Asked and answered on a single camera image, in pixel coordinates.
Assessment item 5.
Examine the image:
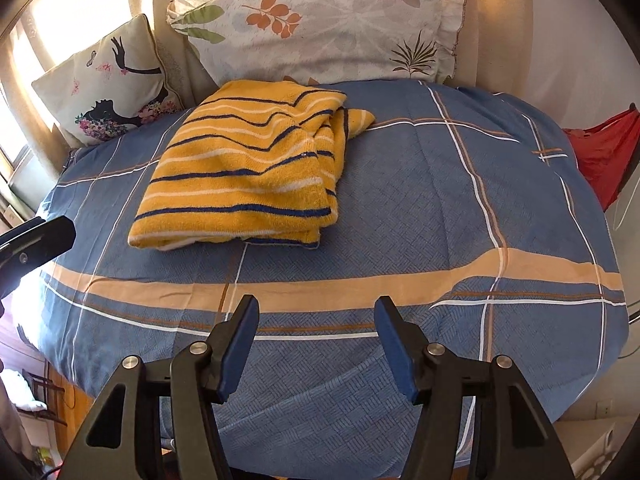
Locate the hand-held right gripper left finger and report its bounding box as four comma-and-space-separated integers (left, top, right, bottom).
59, 294, 261, 480

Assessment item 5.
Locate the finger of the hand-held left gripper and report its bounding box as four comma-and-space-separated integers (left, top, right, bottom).
0, 216, 77, 298

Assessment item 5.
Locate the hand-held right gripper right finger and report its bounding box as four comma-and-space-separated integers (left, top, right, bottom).
374, 296, 566, 480

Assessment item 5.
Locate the yellow striped sweater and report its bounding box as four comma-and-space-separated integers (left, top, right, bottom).
127, 79, 377, 251

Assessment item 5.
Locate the blue plaid bedsheet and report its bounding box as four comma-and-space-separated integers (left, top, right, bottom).
17, 80, 630, 480

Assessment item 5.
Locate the wooden chair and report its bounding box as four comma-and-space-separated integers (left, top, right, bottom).
15, 367, 68, 428

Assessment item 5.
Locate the white pillow with woman print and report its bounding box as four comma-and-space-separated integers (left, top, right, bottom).
31, 14, 183, 147

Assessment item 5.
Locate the cardboard box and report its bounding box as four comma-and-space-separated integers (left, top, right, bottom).
555, 412, 640, 480

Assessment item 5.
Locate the red cloth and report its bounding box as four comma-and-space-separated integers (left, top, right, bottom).
564, 105, 640, 206

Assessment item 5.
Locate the white pillow with leaf print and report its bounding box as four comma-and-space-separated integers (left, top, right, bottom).
166, 0, 468, 86

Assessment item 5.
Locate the window frame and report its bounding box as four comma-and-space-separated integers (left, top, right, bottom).
0, 145, 51, 226

